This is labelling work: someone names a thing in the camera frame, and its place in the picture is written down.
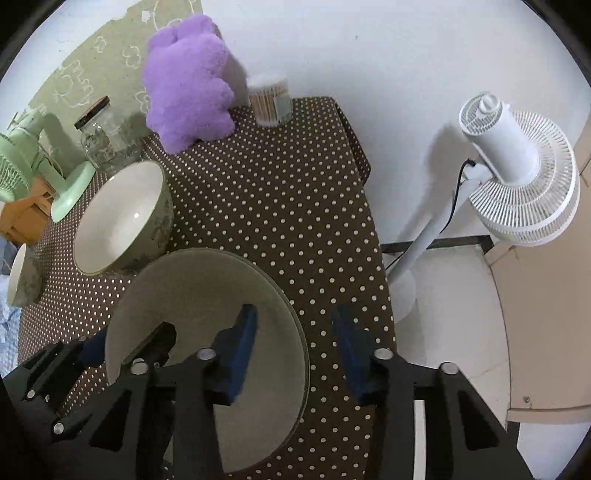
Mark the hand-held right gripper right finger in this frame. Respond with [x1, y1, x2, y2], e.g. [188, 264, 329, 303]
[331, 305, 536, 480]

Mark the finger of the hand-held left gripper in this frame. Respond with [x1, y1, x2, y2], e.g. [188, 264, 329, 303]
[2, 330, 112, 437]
[121, 322, 178, 370]

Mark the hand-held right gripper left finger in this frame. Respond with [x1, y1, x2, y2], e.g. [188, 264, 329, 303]
[48, 302, 259, 480]

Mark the small green ceramic bowl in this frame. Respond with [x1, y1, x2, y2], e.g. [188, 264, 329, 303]
[7, 242, 43, 306]

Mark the blue checkered blanket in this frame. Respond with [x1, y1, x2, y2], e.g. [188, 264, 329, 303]
[0, 235, 24, 361]

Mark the green desk fan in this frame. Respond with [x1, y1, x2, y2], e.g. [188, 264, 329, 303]
[0, 105, 97, 223]

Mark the beige door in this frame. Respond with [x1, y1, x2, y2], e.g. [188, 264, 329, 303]
[485, 134, 591, 425]

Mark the glass jar with brown lid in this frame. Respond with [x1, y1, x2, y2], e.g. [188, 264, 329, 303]
[74, 96, 141, 178]

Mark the toothpick container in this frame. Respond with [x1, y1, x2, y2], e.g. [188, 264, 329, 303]
[248, 73, 293, 127]

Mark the white standing fan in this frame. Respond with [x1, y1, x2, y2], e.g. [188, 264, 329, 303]
[385, 91, 581, 324]

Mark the purple plush toy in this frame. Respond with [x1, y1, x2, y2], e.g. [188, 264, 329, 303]
[141, 14, 236, 153]

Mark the black fan cable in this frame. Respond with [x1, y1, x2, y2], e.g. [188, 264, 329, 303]
[383, 158, 478, 273]

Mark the green patterned wall sheet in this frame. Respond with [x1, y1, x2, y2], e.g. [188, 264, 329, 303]
[28, 0, 218, 139]

